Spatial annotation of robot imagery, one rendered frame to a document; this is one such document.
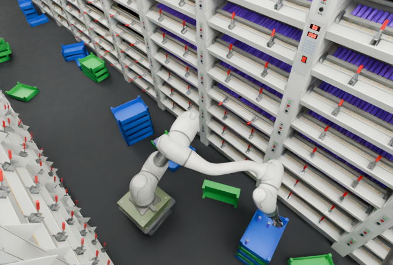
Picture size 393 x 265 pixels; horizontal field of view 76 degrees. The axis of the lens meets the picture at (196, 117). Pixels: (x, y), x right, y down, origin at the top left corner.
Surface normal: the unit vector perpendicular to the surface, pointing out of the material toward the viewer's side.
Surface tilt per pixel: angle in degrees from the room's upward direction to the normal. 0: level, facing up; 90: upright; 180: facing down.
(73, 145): 0
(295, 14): 19
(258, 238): 0
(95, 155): 0
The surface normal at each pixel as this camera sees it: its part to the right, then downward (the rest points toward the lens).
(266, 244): -0.04, -0.66
